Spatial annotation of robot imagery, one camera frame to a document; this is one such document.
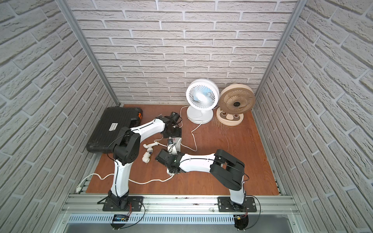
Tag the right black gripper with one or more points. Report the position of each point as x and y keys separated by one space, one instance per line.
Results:
x=162 y=156

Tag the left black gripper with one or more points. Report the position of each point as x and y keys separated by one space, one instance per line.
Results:
x=174 y=140

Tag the white power strip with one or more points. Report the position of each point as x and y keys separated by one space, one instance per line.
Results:
x=172 y=149

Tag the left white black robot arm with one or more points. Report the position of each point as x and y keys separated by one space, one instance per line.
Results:
x=126 y=150

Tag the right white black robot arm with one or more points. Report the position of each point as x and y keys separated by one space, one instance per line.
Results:
x=226 y=168

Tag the white desk fan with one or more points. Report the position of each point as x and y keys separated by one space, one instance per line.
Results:
x=202 y=95

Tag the beige bear desk fan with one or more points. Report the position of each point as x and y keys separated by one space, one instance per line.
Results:
x=234 y=101

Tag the white pipe fitting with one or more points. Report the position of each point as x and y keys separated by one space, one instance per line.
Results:
x=149 y=151

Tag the black plastic tool case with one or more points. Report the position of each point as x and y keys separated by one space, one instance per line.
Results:
x=109 y=125

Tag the left small controller board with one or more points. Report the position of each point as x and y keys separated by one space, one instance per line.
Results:
x=120 y=218

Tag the right round black connector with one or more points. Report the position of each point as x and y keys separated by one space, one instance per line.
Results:
x=241 y=222

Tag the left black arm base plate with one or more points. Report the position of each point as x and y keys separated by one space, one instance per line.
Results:
x=133 y=203

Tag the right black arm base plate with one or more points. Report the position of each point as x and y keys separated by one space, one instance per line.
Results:
x=226 y=205

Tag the aluminium front rail frame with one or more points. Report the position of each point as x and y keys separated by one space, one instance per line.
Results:
x=83 y=213

